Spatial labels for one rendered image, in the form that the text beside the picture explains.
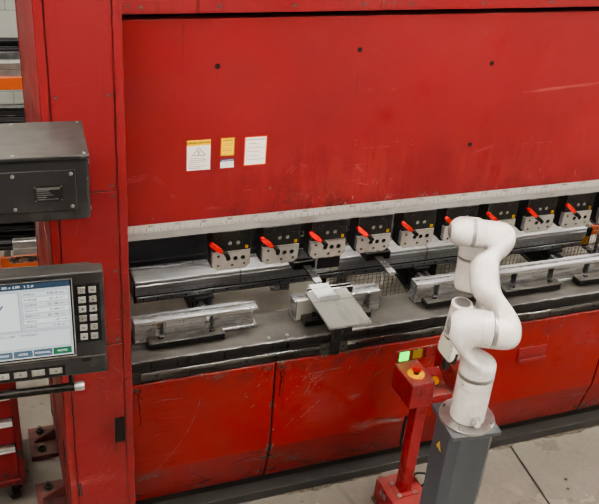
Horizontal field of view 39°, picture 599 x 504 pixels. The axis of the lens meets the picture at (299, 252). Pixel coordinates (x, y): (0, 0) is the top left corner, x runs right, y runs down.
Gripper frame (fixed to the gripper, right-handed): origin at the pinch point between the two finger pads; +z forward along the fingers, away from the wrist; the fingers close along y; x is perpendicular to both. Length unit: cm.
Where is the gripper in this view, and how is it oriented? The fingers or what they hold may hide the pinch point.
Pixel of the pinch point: (445, 364)
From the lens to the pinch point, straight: 349.2
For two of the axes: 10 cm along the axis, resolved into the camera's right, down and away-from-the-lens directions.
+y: 3.7, 5.6, -7.5
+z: -1.1, 8.2, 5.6
